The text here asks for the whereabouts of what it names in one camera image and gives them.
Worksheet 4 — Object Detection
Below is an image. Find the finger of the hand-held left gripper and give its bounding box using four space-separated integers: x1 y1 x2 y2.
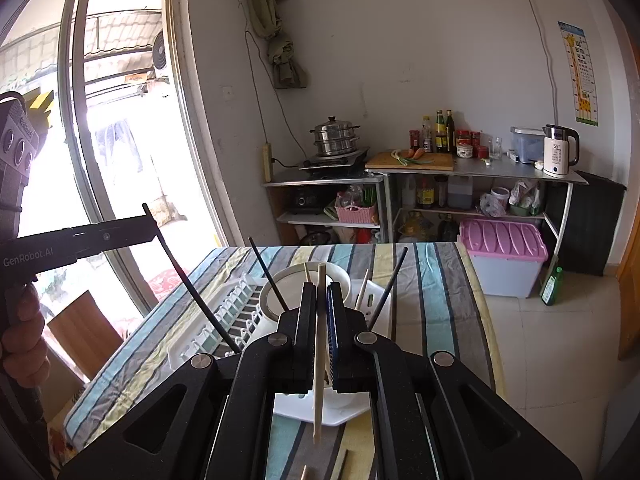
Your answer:
75 212 161 262

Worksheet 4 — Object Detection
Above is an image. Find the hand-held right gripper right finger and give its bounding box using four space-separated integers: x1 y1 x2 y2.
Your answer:
327 282 583 480

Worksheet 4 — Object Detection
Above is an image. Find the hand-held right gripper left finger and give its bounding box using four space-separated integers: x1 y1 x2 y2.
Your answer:
57 282 321 480

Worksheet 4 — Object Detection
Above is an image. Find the person's left hand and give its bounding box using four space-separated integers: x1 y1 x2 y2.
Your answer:
0 282 48 388

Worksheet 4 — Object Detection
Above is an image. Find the white plastic dish rack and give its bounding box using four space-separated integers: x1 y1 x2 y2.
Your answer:
167 272 396 428

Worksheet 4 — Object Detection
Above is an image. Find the wooden chair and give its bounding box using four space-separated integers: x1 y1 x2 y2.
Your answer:
47 290 126 381

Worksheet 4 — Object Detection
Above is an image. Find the striped tablecloth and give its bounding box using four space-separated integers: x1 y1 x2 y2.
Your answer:
65 242 506 480

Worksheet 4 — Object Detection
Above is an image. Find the sliding glass door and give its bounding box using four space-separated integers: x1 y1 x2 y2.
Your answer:
0 0 236 361

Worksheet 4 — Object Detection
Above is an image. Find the pink plastic basket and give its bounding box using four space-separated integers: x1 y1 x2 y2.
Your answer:
335 202 378 225

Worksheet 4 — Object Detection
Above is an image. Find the black kitchen appliance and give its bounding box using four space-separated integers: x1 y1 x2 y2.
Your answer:
290 187 326 215

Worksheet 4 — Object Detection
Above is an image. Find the yellow cooking oil jug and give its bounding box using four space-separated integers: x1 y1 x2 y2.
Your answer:
400 212 436 243

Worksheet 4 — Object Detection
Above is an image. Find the steel cooker table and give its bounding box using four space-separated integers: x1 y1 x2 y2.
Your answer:
261 167 390 246

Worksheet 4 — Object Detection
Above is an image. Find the yellow black striped sign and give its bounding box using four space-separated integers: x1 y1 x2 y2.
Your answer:
27 89 56 128

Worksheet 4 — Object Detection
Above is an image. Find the black induction cooker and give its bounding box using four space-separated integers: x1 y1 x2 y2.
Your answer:
299 147 371 173

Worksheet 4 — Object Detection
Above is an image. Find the green onion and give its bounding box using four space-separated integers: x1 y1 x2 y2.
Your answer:
390 150 433 166

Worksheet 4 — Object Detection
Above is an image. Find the grey plastic jug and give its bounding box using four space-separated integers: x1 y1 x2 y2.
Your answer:
447 175 473 210

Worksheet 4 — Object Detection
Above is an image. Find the outdoor air conditioner unit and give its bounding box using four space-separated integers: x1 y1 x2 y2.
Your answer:
150 30 171 81

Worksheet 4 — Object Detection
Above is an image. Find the steel steamer pot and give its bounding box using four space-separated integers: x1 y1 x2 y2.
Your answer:
309 116 362 157

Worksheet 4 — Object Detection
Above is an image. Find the storage bin pink lid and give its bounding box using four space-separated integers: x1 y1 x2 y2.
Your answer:
459 219 550 300

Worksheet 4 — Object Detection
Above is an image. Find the wooden cutting board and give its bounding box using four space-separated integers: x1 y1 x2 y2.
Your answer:
365 151 455 171

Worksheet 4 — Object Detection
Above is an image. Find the green plastic bottle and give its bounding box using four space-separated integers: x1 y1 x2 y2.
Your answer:
540 266 565 307

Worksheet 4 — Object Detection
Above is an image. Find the plastic bag of packets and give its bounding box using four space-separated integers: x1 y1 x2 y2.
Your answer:
509 180 545 217

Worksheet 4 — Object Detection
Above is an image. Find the steel counter table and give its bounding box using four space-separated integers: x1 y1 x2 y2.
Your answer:
367 152 590 266

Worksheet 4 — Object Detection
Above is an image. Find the black cabinet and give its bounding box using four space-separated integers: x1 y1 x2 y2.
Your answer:
545 170 627 277

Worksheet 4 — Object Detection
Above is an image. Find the white electric kettle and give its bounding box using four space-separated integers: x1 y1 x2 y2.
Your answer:
542 124 581 177

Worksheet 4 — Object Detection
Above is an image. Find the wooden door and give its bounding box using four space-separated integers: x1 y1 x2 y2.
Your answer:
616 240 640 361

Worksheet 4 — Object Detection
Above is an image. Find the giraffe wall poster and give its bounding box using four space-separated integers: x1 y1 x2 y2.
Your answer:
557 21 600 127

